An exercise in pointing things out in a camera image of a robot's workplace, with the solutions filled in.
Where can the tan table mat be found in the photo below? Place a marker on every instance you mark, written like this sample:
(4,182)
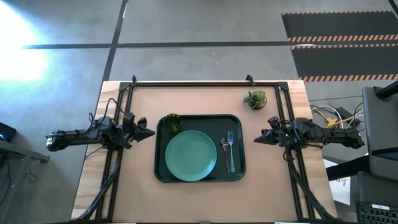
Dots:
(186,99)

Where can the green patterned cup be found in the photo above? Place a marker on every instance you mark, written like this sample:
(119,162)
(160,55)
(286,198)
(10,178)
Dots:
(172,122)

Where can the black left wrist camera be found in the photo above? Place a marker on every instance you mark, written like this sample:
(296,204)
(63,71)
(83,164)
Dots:
(142,122)

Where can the black power adapter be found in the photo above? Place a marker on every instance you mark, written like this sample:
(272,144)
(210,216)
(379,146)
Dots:
(344,112)

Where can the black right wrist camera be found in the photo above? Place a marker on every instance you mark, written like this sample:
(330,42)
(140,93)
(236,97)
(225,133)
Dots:
(273,122)

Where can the black round tube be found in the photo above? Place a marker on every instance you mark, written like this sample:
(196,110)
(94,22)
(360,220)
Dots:
(388,90)

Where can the white paper sheet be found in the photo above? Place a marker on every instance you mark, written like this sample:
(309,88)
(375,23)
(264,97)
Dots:
(340,189)

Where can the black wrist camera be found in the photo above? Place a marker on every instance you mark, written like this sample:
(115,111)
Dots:
(273,122)
(142,122)

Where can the grey metal cabinet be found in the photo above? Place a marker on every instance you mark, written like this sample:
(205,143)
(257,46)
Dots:
(382,130)

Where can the dark green plastic tray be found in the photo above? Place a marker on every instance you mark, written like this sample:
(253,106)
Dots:
(202,123)

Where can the grey metal stand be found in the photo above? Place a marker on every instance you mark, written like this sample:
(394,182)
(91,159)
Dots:
(21,152)

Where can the black flat beam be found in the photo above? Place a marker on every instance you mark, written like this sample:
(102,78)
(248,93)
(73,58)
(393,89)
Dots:
(345,168)

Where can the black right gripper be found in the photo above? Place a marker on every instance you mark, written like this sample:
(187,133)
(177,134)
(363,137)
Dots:
(280,137)

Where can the black mat orange-striped edge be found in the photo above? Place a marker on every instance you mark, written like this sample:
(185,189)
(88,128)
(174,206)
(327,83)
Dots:
(342,62)
(342,25)

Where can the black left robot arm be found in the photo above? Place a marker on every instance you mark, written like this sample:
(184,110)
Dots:
(74,138)

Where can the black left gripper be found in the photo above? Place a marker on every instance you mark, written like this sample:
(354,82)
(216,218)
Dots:
(130,135)

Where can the black plastic crate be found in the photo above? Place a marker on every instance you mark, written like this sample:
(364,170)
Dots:
(376,214)

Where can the black device blue light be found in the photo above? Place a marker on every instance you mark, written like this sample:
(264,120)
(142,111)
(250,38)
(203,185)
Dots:
(6,132)

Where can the teal round plate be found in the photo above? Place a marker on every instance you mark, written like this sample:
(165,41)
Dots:
(191,155)

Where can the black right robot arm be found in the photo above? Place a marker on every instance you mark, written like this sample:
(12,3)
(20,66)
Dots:
(339,137)

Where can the iridescent metal fork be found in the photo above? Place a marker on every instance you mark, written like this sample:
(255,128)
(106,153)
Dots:
(230,137)

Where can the dark metal spoon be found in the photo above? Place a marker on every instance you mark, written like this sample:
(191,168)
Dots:
(224,143)

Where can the small potted succulent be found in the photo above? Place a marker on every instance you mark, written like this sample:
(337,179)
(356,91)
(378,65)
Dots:
(255,99)

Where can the grey low box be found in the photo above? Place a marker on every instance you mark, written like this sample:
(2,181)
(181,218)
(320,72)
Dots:
(376,189)

